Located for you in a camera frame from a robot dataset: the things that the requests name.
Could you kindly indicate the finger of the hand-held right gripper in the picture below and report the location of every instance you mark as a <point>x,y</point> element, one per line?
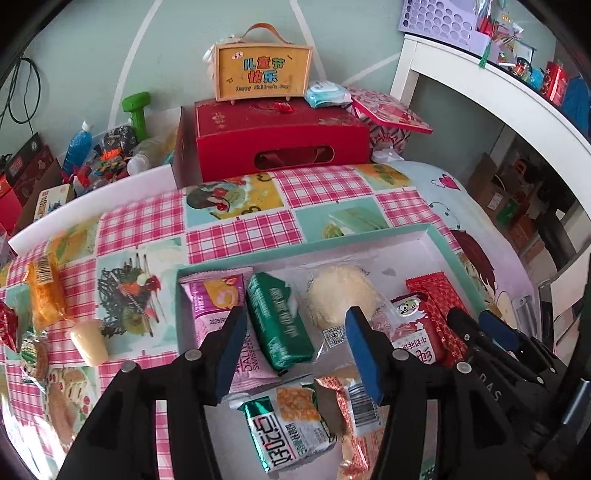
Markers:
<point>498,325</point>
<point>466,330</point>

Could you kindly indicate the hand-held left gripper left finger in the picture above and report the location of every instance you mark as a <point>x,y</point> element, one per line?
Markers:
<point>231,355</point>

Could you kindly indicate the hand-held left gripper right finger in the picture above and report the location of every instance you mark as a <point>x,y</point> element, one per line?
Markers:
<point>364,355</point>

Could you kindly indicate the dark red patterned snack packet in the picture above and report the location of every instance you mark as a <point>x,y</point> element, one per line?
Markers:
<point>436,293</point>

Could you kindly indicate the red snack packet white label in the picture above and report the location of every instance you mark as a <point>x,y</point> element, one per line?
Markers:
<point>411,332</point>

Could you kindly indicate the orange beige snack packet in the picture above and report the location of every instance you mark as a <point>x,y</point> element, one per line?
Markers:
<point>353,406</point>

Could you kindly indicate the pink swiss roll packet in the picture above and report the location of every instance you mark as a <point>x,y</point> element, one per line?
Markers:
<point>207,295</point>

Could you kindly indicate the shredded pastry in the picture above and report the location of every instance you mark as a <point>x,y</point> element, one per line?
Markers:
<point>341,290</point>

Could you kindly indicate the green and white snack packet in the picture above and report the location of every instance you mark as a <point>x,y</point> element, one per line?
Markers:
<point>286,429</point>

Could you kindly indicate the teal-rimmed white tray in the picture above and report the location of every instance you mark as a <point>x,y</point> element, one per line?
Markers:
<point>392,258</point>

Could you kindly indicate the cream pastry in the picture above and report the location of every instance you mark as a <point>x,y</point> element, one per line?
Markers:
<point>90,344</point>

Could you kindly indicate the round cake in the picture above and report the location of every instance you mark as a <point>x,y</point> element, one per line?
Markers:
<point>33,357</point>

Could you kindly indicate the white phone stand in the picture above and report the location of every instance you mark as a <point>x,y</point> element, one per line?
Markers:
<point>524,307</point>

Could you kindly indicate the black smartphone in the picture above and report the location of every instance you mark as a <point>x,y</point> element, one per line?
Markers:
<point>545,300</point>

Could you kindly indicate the cardboard box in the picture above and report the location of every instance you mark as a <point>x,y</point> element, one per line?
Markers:
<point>489,189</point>

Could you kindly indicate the pink checkered printed tablecloth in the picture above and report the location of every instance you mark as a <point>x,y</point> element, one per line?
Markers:
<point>323,184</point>

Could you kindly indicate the clear plastic jar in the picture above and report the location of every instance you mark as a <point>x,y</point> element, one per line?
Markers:
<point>143,152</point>

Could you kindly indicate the red gift box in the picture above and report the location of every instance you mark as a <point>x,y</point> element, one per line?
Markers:
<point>277,134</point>

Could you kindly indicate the red patterned octagonal box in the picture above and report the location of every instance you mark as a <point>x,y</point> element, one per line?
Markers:
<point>388,110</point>

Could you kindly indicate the white shelf unit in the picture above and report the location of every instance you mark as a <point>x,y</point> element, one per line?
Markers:
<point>485,87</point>

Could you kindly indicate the white printed carton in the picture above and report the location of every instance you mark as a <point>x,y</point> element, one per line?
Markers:
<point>46,203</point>

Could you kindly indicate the blue bag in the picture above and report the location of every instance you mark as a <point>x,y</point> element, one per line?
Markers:
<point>577,97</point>

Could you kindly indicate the camouflage toy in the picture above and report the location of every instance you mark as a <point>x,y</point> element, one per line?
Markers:
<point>117,138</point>

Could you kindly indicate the red can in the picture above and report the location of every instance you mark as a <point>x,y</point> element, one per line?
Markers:
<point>554,81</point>

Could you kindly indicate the red wrapped candy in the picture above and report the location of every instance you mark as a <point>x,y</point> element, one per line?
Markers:
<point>284,107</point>

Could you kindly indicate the blue liquid bottle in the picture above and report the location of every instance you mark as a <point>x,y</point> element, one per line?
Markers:
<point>76,150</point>

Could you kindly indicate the green dumbbell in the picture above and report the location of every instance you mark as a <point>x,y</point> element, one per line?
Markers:
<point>136,110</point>

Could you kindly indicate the blue wet wipes pack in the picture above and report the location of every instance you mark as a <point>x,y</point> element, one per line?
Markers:
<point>325,94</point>

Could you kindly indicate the green tassel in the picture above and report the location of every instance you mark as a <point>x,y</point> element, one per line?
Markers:
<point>487,53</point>

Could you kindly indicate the purple perforated basket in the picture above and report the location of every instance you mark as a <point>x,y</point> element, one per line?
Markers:
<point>434,21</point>

